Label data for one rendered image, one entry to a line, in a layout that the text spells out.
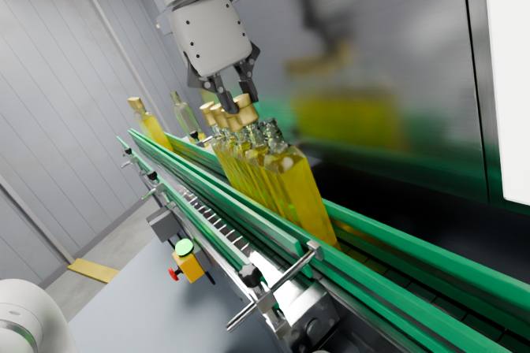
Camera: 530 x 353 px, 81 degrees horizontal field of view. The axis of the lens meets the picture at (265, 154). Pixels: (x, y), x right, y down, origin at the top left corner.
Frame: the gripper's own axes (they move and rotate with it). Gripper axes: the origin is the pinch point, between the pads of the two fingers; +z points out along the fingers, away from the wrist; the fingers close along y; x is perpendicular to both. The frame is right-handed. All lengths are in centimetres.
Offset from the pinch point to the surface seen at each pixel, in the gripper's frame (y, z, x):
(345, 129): -11.9, 11.9, 8.5
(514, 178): -12.1, 15.6, 32.5
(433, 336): 4.1, 26.6, 30.9
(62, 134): 49, 21, -328
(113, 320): 50, 60, -61
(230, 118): 1.2, 3.7, -4.4
